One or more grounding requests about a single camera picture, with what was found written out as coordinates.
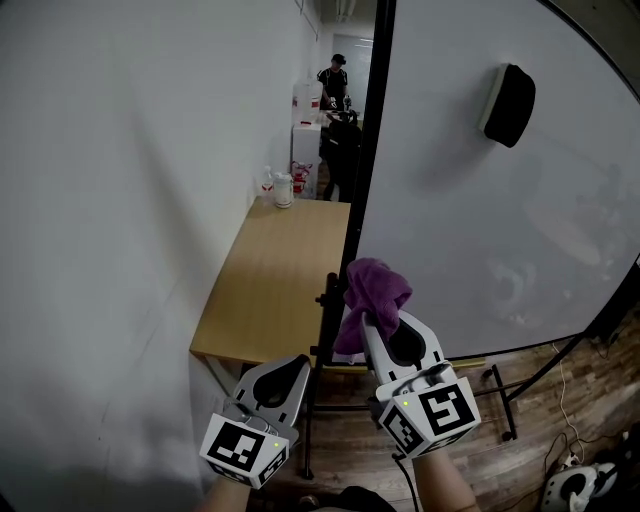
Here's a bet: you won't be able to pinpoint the light wooden desk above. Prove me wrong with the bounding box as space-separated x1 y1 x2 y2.
189 194 486 396

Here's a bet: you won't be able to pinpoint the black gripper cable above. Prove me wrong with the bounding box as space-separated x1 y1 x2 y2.
392 449 419 512

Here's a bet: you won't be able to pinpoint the clear water jug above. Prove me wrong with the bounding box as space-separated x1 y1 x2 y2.
292 79 324 126

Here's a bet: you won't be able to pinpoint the white whiteboard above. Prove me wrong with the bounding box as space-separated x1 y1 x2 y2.
298 0 640 481

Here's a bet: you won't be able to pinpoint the black floor cable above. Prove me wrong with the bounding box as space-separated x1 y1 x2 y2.
542 429 629 469

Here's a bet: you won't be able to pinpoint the white canister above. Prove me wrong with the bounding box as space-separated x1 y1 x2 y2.
272 172 295 209

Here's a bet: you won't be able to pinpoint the white floor cable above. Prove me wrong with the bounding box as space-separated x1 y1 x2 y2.
552 342 586 459

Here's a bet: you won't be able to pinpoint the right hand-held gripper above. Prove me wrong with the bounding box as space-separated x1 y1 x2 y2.
360 310 483 461

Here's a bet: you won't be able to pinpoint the black office chair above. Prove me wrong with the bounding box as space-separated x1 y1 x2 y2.
319 119 362 201

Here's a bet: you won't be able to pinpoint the purple cloth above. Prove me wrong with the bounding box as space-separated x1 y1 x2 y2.
332 257 414 356

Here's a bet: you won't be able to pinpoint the person's right forearm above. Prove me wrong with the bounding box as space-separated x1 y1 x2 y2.
412 442 484 512

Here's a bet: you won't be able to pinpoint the black whiteboard eraser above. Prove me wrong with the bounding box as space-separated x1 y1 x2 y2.
477 62 537 149

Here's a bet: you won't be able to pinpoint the person's dark trousers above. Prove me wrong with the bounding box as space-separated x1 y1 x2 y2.
339 485 396 512

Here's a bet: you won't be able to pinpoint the white water dispenser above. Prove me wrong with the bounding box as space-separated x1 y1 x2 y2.
291 123 323 169

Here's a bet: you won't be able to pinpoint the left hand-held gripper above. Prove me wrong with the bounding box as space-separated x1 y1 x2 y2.
199 354 312 490

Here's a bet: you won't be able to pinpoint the white black headset device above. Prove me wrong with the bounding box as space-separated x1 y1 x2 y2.
542 462 619 512

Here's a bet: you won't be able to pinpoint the pack of red-label bottles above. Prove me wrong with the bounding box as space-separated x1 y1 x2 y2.
289 160 316 199

